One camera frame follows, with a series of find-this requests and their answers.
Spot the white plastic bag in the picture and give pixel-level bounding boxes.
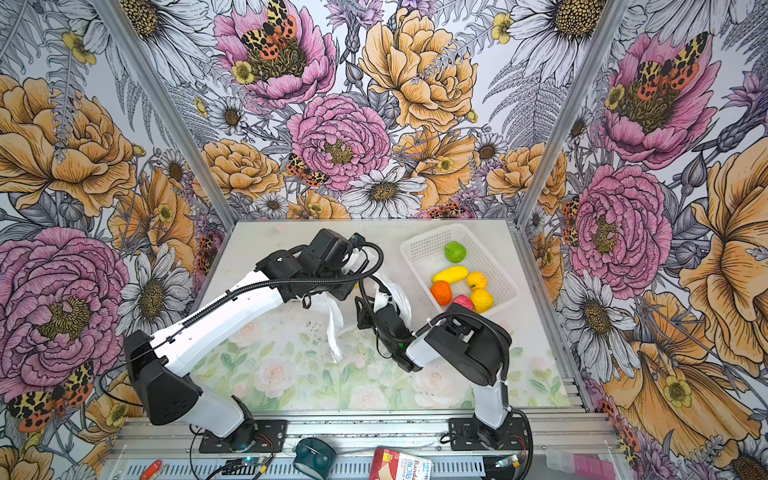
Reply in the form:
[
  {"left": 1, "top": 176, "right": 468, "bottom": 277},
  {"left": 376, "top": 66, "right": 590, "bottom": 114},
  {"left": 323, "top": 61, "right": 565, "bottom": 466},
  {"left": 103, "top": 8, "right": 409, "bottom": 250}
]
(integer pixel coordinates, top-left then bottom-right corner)
[{"left": 310, "top": 274, "right": 412, "bottom": 363}]

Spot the orange toy fruit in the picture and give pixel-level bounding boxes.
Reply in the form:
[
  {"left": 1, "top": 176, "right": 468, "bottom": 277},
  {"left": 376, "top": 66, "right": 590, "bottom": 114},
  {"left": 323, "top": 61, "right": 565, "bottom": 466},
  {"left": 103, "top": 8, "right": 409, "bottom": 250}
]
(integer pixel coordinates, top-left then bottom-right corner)
[{"left": 430, "top": 280, "right": 453, "bottom": 306}]

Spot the red toy fruit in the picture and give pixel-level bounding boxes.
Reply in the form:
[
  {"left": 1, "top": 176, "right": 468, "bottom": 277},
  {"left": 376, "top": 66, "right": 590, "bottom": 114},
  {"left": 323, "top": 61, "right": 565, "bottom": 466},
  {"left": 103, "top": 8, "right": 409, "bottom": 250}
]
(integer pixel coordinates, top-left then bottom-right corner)
[{"left": 451, "top": 295, "right": 475, "bottom": 311}]

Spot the yellow toy banana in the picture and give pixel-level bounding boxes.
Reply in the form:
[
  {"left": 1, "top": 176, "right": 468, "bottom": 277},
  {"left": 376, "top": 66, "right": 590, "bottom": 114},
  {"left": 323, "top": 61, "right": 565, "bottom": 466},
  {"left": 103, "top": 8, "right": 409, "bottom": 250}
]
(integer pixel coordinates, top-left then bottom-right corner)
[{"left": 431, "top": 265, "right": 470, "bottom": 284}]

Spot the yellow toy fruit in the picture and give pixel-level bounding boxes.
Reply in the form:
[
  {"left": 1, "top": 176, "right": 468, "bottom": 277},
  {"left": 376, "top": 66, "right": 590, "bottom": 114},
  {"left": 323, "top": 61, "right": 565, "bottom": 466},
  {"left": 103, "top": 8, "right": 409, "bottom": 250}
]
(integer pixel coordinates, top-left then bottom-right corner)
[{"left": 470, "top": 288, "right": 495, "bottom": 314}]

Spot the green toy fruit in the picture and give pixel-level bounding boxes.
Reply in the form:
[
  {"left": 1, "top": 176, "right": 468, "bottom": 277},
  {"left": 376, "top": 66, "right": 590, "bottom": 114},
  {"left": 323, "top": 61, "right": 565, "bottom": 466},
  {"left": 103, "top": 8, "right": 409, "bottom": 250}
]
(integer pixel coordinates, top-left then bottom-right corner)
[{"left": 443, "top": 241, "right": 467, "bottom": 264}]

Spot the yellow toy pepper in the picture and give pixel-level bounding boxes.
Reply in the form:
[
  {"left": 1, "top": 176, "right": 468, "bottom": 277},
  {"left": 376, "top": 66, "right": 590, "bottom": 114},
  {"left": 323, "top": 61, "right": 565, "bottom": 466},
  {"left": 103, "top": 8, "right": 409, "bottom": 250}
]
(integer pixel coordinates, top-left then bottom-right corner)
[{"left": 465, "top": 272, "right": 489, "bottom": 292}]

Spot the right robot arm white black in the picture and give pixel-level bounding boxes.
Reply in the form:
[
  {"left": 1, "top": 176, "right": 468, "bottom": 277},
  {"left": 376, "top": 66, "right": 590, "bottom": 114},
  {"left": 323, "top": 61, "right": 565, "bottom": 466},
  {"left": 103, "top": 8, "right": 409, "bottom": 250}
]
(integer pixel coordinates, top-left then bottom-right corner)
[{"left": 355, "top": 294, "right": 512, "bottom": 449}]

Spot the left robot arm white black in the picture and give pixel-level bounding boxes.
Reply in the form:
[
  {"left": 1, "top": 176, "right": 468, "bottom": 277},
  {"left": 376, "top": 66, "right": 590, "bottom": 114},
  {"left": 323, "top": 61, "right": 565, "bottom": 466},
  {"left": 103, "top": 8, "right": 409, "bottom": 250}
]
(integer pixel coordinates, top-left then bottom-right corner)
[{"left": 124, "top": 228, "right": 383, "bottom": 451}]

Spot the red white cardboard box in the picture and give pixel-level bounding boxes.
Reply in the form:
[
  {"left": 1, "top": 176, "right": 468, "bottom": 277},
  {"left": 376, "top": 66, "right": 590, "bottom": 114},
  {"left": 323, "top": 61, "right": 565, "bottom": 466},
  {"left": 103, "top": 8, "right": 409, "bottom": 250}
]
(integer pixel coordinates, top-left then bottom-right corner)
[{"left": 369, "top": 447, "right": 433, "bottom": 480}]

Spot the green circuit board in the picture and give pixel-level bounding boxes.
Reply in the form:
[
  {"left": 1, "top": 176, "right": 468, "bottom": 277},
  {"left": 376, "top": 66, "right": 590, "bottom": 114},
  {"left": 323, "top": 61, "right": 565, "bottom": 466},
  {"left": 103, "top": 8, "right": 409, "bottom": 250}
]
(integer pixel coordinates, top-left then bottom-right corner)
[{"left": 225, "top": 456, "right": 268, "bottom": 473}]

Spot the pink white packet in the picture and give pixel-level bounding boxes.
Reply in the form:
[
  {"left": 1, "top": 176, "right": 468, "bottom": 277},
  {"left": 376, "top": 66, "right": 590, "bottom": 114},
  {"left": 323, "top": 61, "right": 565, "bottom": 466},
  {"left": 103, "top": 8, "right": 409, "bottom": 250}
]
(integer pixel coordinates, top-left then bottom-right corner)
[{"left": 545, "top": 450, "right": 617, "bottom": 480}]

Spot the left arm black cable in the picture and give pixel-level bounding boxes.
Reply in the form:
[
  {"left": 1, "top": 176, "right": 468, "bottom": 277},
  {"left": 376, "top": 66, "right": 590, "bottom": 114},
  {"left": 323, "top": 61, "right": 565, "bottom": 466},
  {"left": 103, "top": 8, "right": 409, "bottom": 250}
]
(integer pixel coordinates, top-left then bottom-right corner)
[{"left": 98, "top": 239, "right": 385, "bottom": 409}]

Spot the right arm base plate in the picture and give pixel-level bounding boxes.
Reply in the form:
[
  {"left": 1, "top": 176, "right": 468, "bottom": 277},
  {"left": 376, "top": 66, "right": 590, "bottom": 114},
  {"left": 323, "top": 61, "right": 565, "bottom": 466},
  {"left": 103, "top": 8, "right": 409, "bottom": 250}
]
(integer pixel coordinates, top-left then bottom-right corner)
[{"left": 441, "top": 415, "right": 533, "bottom": 452}]

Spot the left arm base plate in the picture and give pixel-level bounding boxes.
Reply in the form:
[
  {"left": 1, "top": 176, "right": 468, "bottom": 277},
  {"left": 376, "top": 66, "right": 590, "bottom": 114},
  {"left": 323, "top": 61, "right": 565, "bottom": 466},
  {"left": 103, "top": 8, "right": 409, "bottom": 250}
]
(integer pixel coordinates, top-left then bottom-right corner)
[{"left": 198, "top": 419, "right": 288, "bottom": 454}]

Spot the aluminium front rail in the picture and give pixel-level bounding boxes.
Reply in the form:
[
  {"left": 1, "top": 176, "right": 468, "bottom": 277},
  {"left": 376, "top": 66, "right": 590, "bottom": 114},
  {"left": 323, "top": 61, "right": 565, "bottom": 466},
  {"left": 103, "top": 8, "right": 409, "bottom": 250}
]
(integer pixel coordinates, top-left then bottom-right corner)
[{"left": 102, "top": 408, "right": 617, "bottom": 479}]

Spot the red handled tool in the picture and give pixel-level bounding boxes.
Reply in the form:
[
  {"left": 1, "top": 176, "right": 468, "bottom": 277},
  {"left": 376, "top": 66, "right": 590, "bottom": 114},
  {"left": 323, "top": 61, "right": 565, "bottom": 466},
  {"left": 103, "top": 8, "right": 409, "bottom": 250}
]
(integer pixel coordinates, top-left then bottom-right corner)
[{"left": 139, "top": 460, "right": 165, "bottom": 480}]

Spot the aluminium corner post left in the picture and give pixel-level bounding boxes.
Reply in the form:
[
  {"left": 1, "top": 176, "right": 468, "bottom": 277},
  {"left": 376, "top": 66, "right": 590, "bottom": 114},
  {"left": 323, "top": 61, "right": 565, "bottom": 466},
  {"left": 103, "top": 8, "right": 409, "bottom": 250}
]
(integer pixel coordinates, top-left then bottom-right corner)
[{"left": 94, "top": 1, "right": 238, "bottom": 231}]

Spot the aluminium corner post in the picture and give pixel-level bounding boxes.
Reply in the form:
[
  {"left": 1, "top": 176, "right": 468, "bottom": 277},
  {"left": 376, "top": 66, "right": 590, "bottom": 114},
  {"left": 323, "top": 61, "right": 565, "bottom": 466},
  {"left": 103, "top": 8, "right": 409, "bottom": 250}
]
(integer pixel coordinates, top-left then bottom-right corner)
[
  {"left": 94, "top": 1, "right": 238, "bottom": 231},
  {"left": 515, "top": 0, "right": 630, "bottom": 228}
]

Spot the aluminium corner post right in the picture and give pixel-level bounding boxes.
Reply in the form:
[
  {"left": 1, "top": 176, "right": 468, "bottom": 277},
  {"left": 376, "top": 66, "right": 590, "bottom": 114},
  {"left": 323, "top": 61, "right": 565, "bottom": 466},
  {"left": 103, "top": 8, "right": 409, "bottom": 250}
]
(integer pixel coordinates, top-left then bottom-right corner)
[{"left": 515, "top": 0, "right": 630, "bottom": 228}]

